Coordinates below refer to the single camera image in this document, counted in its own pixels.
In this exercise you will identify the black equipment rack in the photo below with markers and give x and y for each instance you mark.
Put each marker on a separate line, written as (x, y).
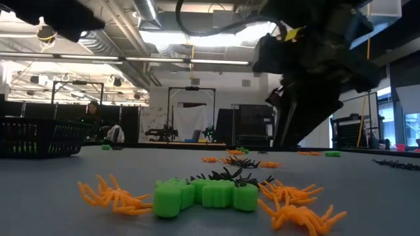
(252, 121)

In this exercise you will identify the whiteboard on stand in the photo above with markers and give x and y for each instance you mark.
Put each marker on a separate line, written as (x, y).
(357, 108)

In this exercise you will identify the orange plastic spider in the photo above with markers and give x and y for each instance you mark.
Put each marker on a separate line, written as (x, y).
(210, 160)
(118, 200)
(269, 164)
(288, 193)
(234, 152)
(309, 153)
(298, 218)

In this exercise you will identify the white hanging cloth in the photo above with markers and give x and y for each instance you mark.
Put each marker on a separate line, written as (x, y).
(192, 119)

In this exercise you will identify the glass window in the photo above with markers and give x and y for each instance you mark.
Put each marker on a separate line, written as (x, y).
(411, 128)

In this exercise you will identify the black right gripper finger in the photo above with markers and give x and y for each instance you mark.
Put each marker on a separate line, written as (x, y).
(311, 111)
(283, 108)

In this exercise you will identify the black partition panels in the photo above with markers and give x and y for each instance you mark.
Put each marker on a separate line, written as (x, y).
(65, 111)
(129, 124)

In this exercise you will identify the background robot arm green light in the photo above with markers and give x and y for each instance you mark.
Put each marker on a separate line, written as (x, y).
(209, 132)

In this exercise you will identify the silver round ventilation duct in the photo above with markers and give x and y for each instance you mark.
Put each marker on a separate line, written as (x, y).
(147, 13)

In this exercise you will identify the black plastic mesh basket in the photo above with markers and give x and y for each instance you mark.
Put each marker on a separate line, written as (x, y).
(39, 137)

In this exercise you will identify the black frame stand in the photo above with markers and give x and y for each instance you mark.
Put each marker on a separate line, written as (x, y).
(78, 82)
(192, 88)

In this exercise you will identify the yellow label tag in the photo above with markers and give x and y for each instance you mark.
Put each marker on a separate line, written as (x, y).
(294, 33)

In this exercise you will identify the black slatted crate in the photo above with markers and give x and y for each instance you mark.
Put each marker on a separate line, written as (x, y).
(348, 131)

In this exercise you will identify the white bag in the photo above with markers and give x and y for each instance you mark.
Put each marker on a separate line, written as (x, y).
(115, 134)

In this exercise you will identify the grey square wall vent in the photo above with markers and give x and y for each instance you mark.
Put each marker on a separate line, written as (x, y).
(246, 83)
(195, 82)

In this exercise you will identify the person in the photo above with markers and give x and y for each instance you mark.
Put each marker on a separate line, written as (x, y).
(93, 113)

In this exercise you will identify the black background robot arm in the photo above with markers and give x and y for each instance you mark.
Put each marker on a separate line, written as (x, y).
(162, 132)

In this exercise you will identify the black tripod stand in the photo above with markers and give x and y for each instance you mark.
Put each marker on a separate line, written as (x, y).
(369, 114)

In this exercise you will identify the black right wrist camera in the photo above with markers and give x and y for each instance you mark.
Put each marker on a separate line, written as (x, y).
(267, 54)

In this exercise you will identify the red cup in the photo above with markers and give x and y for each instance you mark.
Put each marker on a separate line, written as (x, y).
(400, 147)

